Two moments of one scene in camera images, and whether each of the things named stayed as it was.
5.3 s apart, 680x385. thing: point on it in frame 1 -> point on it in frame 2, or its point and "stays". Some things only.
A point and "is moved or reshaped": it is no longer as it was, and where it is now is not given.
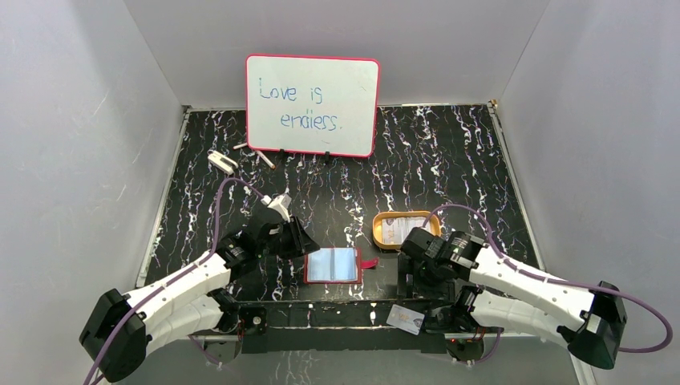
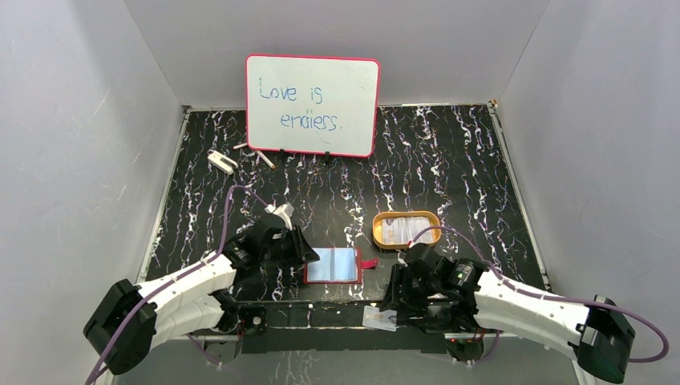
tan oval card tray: x=433 y=225 stays
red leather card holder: x=337 y=265 stays
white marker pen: x=268 y=161 stays
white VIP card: x=406 y=319 is moved or reshaped
